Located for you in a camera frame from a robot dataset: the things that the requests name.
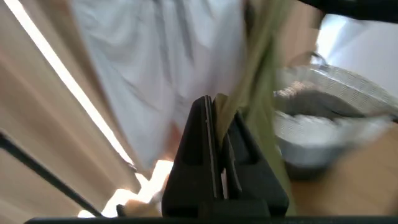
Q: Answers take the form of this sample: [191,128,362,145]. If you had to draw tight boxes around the pale grey shorts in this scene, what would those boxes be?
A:
[70,0,246,170]

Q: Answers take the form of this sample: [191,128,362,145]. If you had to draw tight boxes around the green garment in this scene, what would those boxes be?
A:
[213,0,298,217]

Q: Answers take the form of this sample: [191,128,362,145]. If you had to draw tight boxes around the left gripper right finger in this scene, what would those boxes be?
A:
[220,110,290,218]

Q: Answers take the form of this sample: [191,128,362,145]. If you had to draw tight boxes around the white laundry basket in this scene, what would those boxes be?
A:
[273,63,398,181]

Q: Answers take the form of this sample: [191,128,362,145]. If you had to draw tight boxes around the black clothes rack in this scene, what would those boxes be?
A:
[0,132,125,218]

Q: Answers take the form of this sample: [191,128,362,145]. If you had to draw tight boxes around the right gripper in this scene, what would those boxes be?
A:
[297,0,398,24]

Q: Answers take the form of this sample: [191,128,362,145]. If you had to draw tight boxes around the beige curtain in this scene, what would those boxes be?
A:
[0,0,324,218]

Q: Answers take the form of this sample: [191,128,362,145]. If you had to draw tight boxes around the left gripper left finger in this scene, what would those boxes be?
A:
[161,95,223,218]

